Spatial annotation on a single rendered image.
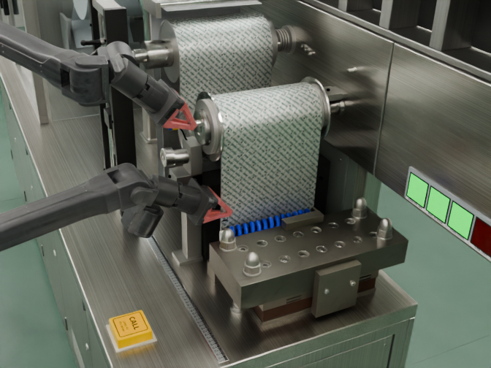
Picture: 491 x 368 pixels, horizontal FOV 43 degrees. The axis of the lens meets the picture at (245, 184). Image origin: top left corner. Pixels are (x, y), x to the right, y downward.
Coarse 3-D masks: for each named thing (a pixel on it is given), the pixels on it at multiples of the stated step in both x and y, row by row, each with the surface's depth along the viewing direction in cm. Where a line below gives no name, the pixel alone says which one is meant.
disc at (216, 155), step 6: (198, 96) 131; (204, 96) 128; (210, 96) 125; (210, 102) 125; (216, 108) 123; (216, 114) 123; (222, 126) 122; (222, 132) 123; (222, 138) 123; (222, 144) 124; (216, 150) 127; (222, 150) 125; (210, 156) 131; (216, 156) 128
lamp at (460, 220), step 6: (456, 204) 112; (456, 210) 112; (462, 210) 111; (450, 216) 114; (456, 216) 112; (462, 216) 111; (468, 216) 109; (450, 222) 114; (456, 222) 113; (462, 222) 111; (468, 222) 110; (456, 228) 113; (462, 228) 112; (468, 228) 110; (462, 234) 112
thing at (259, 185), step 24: (312, 144) 135; (240, 168) 130; (264, 168) 133; (288, 168) 135; (312, 168) 138; (240, 192) 133; (264, 192) 136; (288, 192) 139; (312, 192) 142; (240, 216) 136; (264, 216) 139
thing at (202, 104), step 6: (198, 102) 129; (204, 102) 126; (198, 108) 130; (204, 108) 126; (210, 108) 124; (210, 114) 124; (210, 120) 124; (216, 120) 124; (210, 126) 125; (216, 126) 124; (216, 132) 124; (216, 138) 124; (210, 144) 127; (216, 144) 125; (204, 150) 131; (210, 150) 128
